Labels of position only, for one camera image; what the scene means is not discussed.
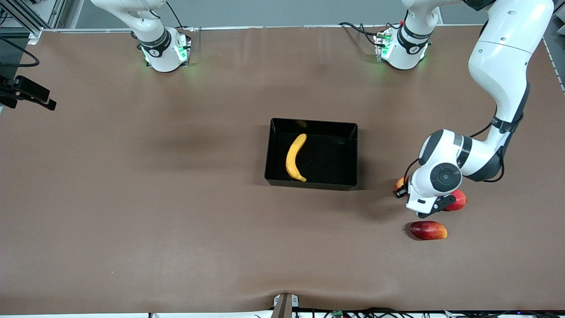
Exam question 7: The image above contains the black plastic box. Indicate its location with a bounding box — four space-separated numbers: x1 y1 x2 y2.
264 117 358 191

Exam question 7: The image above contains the yellow banana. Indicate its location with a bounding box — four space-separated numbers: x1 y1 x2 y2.
285 133 308 182

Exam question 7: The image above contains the red and yellow mango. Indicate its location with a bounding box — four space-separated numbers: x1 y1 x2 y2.
410 220 448 241

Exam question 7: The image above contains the red peach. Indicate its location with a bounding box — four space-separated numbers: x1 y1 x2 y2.
444 190 467 212

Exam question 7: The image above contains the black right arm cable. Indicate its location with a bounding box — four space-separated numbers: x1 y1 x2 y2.
0 38 40 68

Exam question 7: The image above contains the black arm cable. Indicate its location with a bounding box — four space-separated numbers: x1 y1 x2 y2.
404 117 526 184
0 38 40 68

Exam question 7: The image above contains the aluminium frame profile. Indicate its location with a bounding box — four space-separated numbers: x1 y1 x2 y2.
0 0 67 45

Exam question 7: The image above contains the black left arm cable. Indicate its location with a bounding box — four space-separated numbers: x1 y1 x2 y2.
404 117 526 184

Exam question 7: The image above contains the black cable bundle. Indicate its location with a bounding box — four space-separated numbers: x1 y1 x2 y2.
254 307 565 318

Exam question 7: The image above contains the black right base cable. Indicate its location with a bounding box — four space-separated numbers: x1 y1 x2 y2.
166 0 197 35

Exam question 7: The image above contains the black base cable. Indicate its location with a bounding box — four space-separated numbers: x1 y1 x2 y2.
338 21 391 47
166 0 197 35

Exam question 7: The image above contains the black left base cable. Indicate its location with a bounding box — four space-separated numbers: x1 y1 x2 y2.
338 21 391 47

